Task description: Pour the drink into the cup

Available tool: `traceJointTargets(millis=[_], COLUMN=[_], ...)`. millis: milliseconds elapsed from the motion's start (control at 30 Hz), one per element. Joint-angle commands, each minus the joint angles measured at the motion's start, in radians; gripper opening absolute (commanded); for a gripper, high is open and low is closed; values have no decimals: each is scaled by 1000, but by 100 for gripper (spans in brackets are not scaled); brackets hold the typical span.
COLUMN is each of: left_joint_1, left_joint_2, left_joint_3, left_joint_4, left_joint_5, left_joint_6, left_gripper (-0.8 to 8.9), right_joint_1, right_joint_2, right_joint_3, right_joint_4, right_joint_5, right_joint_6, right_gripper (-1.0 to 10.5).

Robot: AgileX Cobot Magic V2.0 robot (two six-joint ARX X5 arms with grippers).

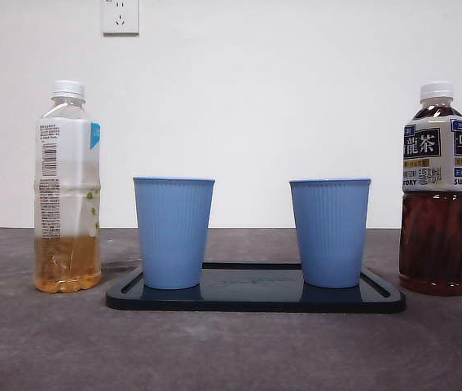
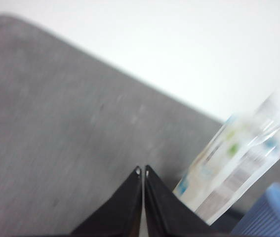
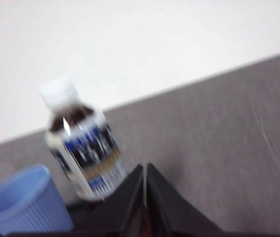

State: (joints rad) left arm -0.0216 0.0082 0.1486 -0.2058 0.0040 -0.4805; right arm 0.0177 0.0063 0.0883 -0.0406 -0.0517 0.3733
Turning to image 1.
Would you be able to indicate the pale tea bottle white label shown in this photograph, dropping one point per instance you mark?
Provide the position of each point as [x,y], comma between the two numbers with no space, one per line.
[67,163]

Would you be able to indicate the dark oolong tea bottle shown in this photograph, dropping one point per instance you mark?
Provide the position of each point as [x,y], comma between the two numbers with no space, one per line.
[434,244]

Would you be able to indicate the ribbed blue cup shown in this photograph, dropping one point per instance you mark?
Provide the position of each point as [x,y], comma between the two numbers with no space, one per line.
[172,232]
[330,232]

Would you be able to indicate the dark teal tray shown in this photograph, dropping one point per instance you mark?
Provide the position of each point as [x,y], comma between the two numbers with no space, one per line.
[251,299]

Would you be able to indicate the white wall socket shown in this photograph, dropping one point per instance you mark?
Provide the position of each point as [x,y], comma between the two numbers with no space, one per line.
[120,18]

